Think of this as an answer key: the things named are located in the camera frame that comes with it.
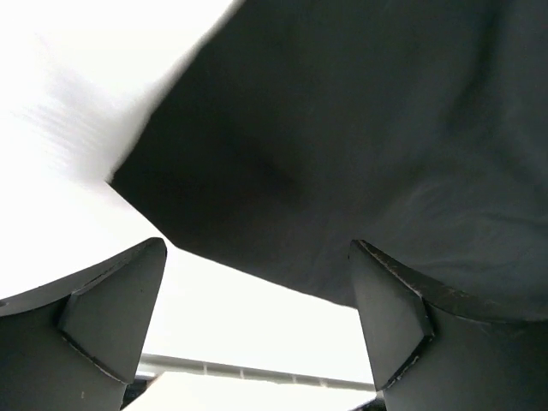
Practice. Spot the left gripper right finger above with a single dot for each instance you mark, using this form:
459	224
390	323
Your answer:
433	347

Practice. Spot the black shorts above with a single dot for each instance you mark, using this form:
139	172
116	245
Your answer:
419	127

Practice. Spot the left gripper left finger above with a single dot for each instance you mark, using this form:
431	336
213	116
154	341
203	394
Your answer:
75	344

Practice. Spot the front aluminium frame rail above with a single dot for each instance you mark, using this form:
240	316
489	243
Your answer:
151	366

